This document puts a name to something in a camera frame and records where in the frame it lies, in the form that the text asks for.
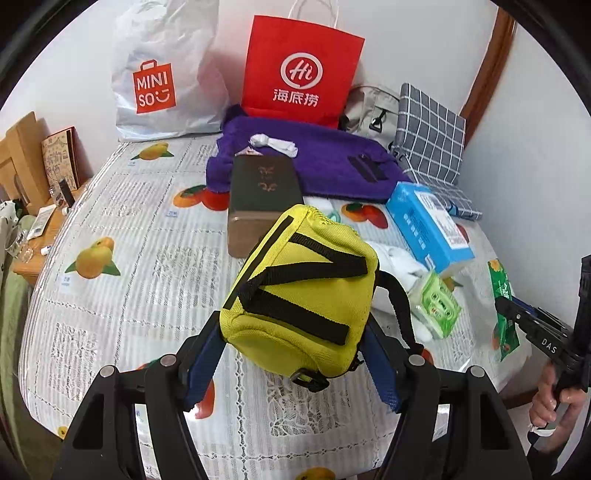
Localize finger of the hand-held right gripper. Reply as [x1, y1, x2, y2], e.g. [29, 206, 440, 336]
[510, 298, 572, 332]
[494, 296, 543, 342]

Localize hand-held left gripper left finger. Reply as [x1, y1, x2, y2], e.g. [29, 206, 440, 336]
[51, 311, 227, 480]

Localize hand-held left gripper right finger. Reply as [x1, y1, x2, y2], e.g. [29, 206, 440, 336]
[360, 318, 532, 480]

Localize green snack packet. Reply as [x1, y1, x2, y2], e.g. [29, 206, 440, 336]
[487, 259, 522, 361]

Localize light green tissue packet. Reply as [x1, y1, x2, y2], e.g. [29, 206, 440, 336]
[406, 270, 462, 337]

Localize yellow pouch with black straps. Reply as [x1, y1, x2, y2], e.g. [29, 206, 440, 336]
[219, 204, 423, 393]

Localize white sponge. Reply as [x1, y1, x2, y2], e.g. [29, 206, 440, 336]
[302, 196, 340, 217]

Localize person's right forearm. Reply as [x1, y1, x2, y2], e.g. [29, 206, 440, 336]
[526, 406, 591, 480]

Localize person's right hand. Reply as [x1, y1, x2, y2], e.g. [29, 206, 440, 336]
[529, 364, 591, 430]

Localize fruit print tablecloth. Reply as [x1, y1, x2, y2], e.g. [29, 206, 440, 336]
[18, 136, 546, 480]

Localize white socks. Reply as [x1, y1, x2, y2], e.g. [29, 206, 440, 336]
[369, 242, 437, 342]

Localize blue tissue pack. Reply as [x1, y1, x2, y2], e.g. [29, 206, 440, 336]
[385, 181, 476, 275]

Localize dark wooden box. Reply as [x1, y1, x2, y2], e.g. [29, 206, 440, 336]
[227, 157, 305, 258]

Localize wooden nightstand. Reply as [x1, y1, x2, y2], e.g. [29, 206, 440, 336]
[11, 182, 90, 287]

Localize green bedsheet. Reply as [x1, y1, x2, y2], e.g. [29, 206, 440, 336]
[0, 268, 33, 416]

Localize checkered grey cloth bag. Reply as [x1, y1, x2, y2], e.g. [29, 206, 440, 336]
[390, 83, 483, 221]

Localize white tube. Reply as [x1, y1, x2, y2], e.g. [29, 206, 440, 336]
[27, 205, 57, 241]

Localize clear glass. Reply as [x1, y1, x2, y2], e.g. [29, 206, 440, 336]
[4, 231, 33, 264]

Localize purple towel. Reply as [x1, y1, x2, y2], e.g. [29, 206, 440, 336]
[205, 104, 411, 204]

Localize rolled white sock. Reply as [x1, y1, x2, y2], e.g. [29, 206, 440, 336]
[249, 134, 298, 158]

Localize grey backpack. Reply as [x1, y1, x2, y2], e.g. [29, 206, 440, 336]
[342, 84, 402, 151]

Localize brown patterned book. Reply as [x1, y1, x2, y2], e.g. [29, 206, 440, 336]
[41, 128, 80, 190]

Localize wooden headboard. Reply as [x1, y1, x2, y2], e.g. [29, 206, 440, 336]
[0, 111, 51, 217]

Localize white plastic shopping bag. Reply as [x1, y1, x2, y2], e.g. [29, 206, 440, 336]
[112, 0, 230, 143]

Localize red paper bag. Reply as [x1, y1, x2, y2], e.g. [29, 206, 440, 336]
[241, 0, 365, 130]

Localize brown wooden door frame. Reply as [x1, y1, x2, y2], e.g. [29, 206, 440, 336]
[462, 9, 515, 134]

